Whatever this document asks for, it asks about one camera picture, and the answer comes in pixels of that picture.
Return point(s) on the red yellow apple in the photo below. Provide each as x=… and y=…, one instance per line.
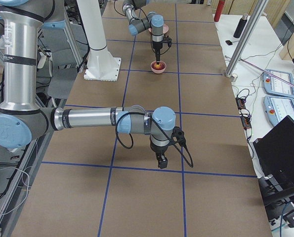
x=157, y=66

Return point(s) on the pink bowl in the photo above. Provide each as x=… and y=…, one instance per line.
x=164, y=66

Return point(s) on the pink plate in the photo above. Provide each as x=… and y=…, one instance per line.
x=165, y=29

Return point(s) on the small black square device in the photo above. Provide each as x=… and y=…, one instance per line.
x=228, y=42

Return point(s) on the red bottle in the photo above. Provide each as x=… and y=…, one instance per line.
x=219, y=10

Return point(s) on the black bottle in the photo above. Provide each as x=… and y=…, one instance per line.
x=241, y=25

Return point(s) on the orange black adapter box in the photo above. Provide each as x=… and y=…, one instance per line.
x=241, y=103

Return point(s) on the black laptop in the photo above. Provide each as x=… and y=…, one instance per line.
x=275, y=150

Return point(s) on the far blue teach pendant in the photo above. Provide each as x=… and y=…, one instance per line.
x=276, y=87

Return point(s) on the blue teach pendant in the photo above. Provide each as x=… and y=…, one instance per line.
x=277, y=108
x=276, y=87

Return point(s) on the near blue teach pendant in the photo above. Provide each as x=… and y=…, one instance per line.
x=277, y=108

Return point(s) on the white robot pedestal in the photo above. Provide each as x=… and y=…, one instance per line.
x=101, y=65

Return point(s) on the aluminium frame post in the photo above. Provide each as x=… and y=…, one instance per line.
x=247, y=32

